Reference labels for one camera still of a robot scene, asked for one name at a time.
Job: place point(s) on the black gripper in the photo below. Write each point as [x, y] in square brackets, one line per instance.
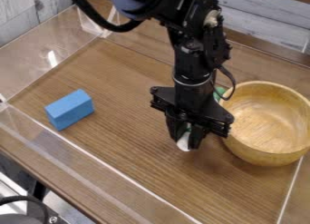
[187, 103]

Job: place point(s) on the green white dry-erase marker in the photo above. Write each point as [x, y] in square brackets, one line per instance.
[182, 144]

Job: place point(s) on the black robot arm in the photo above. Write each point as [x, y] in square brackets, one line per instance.
[194, 24]

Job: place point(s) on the brown wooden bowl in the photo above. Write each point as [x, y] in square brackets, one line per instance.
[270, 132]

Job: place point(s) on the blue foam block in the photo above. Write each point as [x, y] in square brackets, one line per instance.
[70, 109]

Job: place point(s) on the black metal bracket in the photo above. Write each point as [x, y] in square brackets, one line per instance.
[36, 212]

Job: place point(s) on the clear acrylic tray wall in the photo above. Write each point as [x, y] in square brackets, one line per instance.
[114, 164]

